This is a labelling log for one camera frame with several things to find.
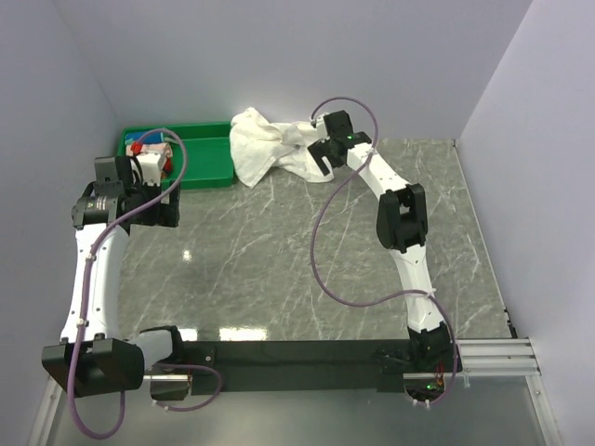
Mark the pink rolled towel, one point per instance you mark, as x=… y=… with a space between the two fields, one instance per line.
x=163 y=148

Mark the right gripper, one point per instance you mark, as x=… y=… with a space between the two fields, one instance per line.
x=319 y=150

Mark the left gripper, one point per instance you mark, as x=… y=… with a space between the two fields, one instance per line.
x=164 y=214

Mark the green plastic tray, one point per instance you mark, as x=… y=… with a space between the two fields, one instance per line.
x=209 y=153

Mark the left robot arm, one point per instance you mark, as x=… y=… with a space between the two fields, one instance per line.
x=91 y=358

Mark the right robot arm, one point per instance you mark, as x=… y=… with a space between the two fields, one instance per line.
x=402 y=228

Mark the black base bar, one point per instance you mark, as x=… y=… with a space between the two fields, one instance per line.
x=253 y=366

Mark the aluminium rail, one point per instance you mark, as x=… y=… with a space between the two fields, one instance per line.
x=498 y=357

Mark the white towel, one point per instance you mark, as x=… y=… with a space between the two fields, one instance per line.
x=258 y=145

